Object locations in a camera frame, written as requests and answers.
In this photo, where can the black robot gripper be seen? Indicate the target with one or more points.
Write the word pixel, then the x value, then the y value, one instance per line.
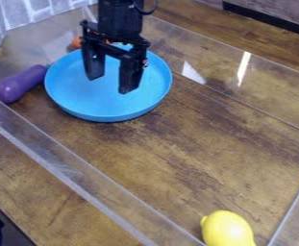
pixel 115 36

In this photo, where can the orange toy carrot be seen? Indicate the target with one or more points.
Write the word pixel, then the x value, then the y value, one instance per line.
pixel 77 43

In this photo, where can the blue round plastic tray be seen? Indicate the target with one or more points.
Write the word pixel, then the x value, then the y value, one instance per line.
pixel 94 100

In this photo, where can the purple toy eggplant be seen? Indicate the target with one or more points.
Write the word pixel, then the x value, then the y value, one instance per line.
pixel 15 85

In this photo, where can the black baseboard strip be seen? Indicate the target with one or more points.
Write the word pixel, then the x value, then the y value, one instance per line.
pixel 262 17

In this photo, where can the clear acrylic barrier panel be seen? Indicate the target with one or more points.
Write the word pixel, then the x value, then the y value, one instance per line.
pixel 142 221

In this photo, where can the yellow toy lemon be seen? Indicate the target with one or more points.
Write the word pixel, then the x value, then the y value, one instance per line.
pixel 226 229

